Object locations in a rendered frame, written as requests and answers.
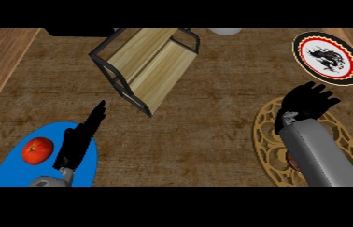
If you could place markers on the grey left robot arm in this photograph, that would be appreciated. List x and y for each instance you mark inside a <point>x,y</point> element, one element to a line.
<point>55,179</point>

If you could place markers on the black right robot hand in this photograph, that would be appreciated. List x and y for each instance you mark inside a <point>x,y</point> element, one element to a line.
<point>307,102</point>

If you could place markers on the white dragon print plate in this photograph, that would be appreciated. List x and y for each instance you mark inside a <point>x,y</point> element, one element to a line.
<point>325,57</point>

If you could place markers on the red tomato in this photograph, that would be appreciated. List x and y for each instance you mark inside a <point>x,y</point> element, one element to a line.
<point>37,150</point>

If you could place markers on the wooden tiered shelf black frame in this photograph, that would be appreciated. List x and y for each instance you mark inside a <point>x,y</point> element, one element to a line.
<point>148,68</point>

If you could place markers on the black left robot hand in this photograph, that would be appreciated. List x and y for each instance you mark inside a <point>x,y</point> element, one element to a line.
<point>78,140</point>

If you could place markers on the blue round plate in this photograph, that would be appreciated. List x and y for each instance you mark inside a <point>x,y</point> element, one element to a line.
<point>27,171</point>

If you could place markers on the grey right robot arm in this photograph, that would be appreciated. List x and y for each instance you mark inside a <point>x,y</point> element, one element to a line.
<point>310,153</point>

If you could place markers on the gold lattice round placemat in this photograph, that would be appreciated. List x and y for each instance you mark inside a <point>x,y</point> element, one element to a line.
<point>267,143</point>

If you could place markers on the brown sweet potato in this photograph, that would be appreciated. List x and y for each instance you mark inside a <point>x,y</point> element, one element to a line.
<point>291,162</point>

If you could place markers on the white round object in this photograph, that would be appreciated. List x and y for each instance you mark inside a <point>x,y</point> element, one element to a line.
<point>225,31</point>

